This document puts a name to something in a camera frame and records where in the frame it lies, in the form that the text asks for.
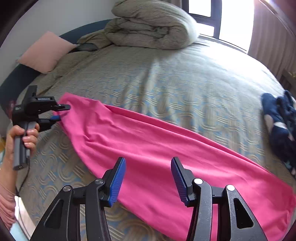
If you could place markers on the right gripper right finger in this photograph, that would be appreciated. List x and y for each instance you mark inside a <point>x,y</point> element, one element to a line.
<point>235,219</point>

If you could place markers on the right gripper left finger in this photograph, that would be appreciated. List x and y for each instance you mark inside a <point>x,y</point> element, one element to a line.
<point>61,221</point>

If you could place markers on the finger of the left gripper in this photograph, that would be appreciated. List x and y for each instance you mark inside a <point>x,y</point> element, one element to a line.
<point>47,123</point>
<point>62,107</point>

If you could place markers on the pink pants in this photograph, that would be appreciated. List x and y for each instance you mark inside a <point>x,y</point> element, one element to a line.
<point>100,134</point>

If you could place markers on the person's left forearm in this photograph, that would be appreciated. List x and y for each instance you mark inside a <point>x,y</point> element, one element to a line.
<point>8,192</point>

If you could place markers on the person's left hand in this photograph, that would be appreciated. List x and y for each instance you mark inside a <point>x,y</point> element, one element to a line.
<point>30,140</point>

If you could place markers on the dark blue headboard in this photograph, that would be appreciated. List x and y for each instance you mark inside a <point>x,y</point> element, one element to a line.
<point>22,76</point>

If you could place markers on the pink pillow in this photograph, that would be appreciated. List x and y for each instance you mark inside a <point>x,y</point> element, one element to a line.
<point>46,52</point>

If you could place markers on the navy fleece folded garment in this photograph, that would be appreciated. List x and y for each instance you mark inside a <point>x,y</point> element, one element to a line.
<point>279,116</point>

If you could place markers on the folded beige duvet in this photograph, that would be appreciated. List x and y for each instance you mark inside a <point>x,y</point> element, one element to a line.
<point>147,24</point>

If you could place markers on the patterned blue gold bedspread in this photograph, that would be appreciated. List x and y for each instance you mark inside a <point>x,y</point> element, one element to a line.
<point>208,88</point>

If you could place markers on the beige curtain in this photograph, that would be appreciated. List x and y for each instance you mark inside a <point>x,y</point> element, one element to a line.
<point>272,42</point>

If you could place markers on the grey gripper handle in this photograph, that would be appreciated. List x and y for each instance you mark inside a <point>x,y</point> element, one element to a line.
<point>21,153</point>

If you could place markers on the window with dark frame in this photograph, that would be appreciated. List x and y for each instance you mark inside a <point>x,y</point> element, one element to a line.
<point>228,21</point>

